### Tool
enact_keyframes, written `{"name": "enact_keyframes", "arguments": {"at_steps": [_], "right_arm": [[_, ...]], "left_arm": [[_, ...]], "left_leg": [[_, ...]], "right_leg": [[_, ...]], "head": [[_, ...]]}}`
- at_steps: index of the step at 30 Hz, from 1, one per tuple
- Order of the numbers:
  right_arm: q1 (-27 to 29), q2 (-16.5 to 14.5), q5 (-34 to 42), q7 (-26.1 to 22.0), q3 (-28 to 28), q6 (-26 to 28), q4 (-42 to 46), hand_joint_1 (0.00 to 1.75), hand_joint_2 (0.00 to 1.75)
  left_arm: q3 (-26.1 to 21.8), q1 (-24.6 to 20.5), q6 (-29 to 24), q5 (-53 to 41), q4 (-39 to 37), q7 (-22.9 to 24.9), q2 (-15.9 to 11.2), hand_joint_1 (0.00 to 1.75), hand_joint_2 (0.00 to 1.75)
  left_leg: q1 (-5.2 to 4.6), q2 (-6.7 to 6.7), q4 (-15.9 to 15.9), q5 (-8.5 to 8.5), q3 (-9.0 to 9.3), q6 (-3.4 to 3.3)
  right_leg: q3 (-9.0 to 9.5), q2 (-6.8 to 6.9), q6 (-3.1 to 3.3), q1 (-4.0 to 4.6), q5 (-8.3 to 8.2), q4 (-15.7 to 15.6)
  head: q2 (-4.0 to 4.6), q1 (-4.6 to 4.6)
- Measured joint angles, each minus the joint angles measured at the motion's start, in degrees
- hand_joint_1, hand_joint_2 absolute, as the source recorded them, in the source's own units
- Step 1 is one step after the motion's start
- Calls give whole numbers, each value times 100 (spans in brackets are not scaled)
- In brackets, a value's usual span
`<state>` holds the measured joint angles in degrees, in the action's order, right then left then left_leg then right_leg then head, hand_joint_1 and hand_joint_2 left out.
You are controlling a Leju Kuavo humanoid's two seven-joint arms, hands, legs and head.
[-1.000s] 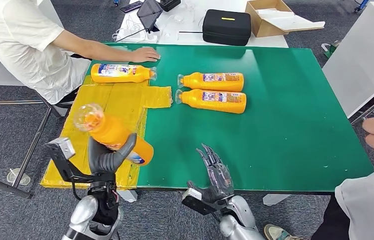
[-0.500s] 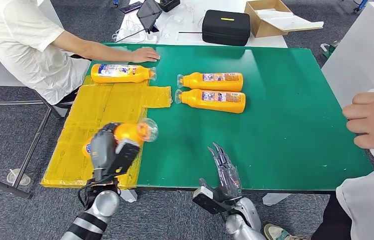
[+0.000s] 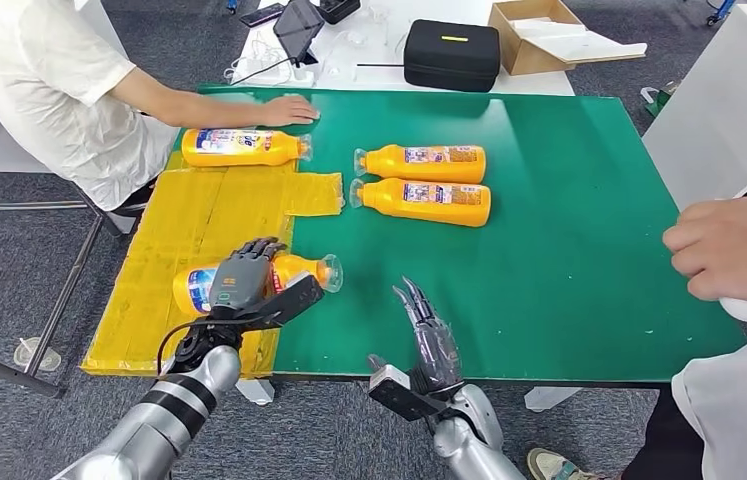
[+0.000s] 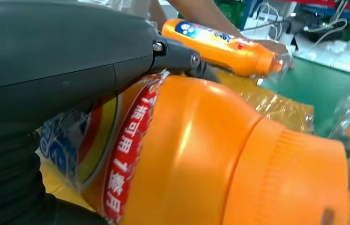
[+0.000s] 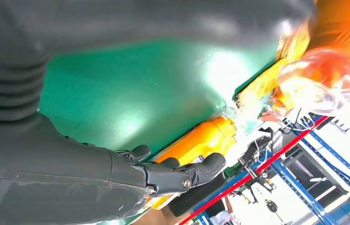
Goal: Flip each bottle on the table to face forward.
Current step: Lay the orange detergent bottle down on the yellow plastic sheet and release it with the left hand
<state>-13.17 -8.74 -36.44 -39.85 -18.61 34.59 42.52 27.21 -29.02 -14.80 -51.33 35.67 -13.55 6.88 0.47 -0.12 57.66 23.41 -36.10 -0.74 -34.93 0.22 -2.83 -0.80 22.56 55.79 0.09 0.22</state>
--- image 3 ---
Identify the thin black rod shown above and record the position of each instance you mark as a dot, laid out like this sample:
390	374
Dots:
381	65

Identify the black zip case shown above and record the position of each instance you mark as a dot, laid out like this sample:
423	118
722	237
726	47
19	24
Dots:
451	60

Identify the black tablet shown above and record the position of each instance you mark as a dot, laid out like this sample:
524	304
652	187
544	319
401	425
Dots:
297	26

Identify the person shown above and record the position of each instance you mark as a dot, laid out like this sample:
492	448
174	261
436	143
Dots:
35	79
744	417

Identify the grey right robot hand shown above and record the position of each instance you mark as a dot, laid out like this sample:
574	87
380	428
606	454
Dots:
439	358

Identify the grey green sneaker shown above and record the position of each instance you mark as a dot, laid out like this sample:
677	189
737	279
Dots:
558	467

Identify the green floor object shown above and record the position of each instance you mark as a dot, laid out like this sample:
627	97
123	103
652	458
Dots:
661	100

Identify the yellow taped cardboard sheet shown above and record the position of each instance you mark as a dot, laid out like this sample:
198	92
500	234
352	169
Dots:
168	225

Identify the black smartphone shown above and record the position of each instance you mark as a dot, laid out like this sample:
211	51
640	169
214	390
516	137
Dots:
262	14

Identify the brown cardboard box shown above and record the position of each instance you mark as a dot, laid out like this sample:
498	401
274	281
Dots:
530	60

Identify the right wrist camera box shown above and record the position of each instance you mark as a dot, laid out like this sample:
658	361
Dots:
399	394

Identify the white foam sheet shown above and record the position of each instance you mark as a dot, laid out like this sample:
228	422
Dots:
578	45

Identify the clear plastic cup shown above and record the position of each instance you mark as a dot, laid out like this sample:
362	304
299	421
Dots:
37	354

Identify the person's hand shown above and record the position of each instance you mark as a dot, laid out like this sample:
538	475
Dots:
737	252

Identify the white table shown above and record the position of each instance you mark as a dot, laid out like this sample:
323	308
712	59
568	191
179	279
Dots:
544	85

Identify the white table foot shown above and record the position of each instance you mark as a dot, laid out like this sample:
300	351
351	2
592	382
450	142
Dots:
552	399
255	392

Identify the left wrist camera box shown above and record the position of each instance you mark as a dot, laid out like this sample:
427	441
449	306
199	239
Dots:
293	298

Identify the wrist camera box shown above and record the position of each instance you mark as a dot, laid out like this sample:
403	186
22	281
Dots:
293	298
399	394

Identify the person's right forearm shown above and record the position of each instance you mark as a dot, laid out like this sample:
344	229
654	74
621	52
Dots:
214	109

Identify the person's right hand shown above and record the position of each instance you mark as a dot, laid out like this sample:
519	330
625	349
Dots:
290	111

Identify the small black box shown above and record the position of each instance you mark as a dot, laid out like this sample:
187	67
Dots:
338	9

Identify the orange detergent bottle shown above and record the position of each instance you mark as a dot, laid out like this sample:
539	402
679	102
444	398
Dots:
426	210
426	170
297	268
240	156

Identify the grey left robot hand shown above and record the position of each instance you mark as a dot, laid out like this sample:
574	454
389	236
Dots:
240	285

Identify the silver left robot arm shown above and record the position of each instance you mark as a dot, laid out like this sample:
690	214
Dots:
174	404

